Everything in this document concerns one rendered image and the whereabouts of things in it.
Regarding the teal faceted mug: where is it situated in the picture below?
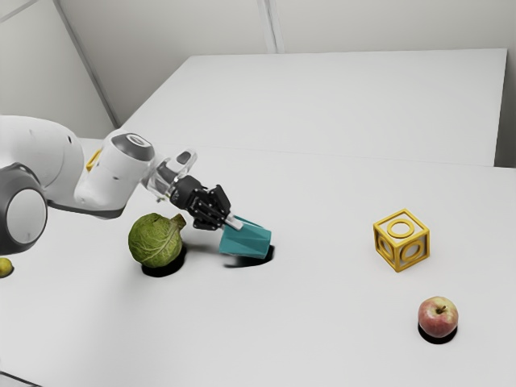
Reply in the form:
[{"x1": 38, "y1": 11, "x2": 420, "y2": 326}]
[{"x1": 218, "y1": 214, "x2": 273, "y2": 260}]

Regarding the red apple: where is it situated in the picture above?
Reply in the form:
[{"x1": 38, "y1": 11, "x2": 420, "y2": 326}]
[{"x1": 417, "y1": 296, "x2": 460, "y2": 338}]

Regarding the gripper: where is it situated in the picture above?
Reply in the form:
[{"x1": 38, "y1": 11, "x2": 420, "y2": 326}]
[{"x1": 169, "y1": 176, "x2": 244, "y2": 231}]

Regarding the yellow open frame cube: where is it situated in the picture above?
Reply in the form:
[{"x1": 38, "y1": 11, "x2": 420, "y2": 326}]
[{"x1": 372, "y1": 208, "x2": 431, "y2": 274}]

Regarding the green cabbage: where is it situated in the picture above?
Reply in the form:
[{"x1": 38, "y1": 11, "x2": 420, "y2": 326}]
[{"x1": 127, "y1": 213, "x2": 188, "y2": 268}]

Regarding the yellow ring block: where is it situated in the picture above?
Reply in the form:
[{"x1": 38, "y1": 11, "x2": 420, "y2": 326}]
[{"x1": 85, "y1": 148, "x2": 103, "y2": 172}]

